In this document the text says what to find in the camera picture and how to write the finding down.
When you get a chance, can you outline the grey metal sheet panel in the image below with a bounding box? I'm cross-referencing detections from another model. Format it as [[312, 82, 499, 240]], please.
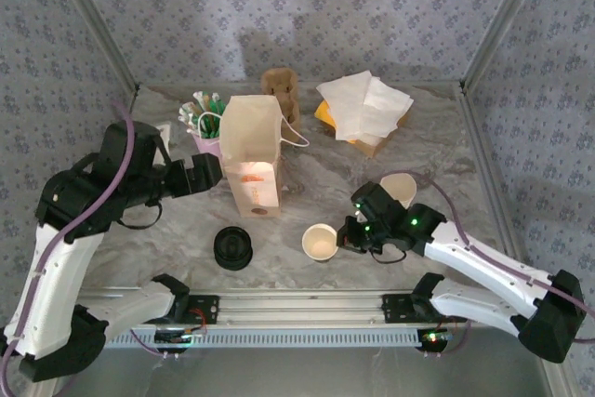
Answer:
[[46, 345, 566, 397]]

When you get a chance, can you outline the yellow paper packet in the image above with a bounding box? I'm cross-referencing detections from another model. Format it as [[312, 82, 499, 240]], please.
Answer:
[[314, 99, 368, 145]]

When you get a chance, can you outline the grey slotted cable duct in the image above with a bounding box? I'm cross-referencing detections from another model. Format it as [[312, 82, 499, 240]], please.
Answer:
[[104, 325, 429, 350]]

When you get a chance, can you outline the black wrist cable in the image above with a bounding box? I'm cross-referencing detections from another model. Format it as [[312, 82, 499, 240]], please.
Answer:
[[118, 201, 164, 232], [370, 246, 406, 265]]

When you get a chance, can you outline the stack of paper cups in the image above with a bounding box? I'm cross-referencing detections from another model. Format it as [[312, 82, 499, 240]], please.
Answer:
[[379, 172, 418, 210]]

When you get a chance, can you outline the stack of pulp cup carriers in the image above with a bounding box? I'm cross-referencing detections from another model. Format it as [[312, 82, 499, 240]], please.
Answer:
[[259, 69, 301, 131]]

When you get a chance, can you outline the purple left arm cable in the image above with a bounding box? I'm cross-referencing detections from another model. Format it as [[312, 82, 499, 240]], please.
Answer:
[[0, 99, 162, 397]]

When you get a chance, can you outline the green white wrapped straws bundle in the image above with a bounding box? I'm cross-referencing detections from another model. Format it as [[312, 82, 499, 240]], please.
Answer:
[[178, 89, 229, 140]]

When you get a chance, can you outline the paper cup with black sleeve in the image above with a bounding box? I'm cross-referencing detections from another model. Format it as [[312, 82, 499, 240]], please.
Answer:
[[301, 223, 339, 263]]

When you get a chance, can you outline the brown cardboard napkin box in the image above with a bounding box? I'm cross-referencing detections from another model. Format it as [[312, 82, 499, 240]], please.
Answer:
[[352, 108, 414, 160]]

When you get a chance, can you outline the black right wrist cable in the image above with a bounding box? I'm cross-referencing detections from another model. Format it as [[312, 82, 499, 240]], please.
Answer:
[[370, 246, 406, 265]]

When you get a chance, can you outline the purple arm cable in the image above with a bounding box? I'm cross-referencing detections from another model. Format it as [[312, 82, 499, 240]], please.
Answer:
[[394, 169, 595, 356], [0, 99, 162, 397]]

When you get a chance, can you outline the printed paper takeout bag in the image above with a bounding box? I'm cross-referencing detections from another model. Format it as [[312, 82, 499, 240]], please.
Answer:
[[197, 94, 311, 220]]

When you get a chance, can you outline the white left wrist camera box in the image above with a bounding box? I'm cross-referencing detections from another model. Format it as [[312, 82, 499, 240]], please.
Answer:
[[155, 122, 176, 152]]

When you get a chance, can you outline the aluminium frame post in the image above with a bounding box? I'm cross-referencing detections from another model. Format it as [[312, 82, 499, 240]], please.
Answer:
[[46, 0, 141, 94], [459, 0, 557, 91]]

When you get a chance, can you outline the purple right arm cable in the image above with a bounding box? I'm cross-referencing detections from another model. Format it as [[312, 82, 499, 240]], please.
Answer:
[[394, 169, 595, 356]]

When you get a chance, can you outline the stack of black cup lids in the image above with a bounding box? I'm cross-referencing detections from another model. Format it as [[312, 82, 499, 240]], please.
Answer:
[[213, 225, 256, 271]]

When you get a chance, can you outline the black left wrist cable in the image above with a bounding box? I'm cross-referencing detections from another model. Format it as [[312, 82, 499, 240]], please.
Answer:
[[118, 201, 164, 232]]

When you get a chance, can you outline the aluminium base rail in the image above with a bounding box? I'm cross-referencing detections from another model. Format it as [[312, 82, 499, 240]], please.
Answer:
[[76, 288, 436, 326]]

